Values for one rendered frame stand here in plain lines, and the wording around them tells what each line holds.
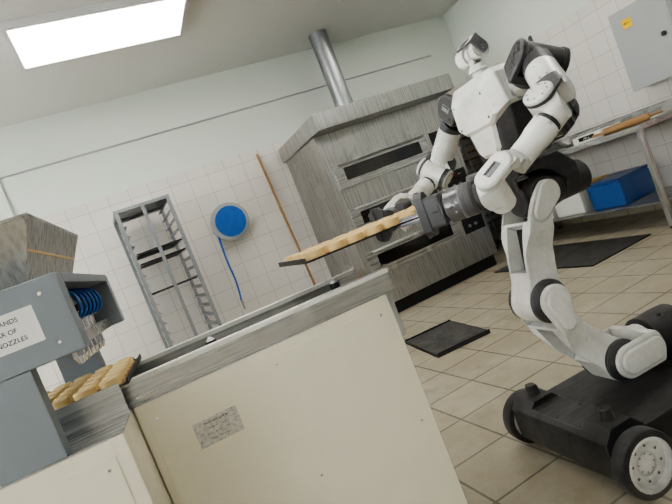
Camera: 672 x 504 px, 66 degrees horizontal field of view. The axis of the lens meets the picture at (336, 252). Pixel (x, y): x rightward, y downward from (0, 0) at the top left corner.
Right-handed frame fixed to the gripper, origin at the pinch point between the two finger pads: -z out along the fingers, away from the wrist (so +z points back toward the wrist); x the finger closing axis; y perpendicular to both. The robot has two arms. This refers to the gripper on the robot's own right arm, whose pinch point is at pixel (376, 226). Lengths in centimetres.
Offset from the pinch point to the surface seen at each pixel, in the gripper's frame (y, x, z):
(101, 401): -35, -11, -94
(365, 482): -4, -59, -57
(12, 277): -37, 21, -100
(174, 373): -28, -13, -79
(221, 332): -38, -12, -49
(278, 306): -25.1, -11.3, -35.2
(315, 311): -1, -13, -53
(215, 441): -25, -32, -78
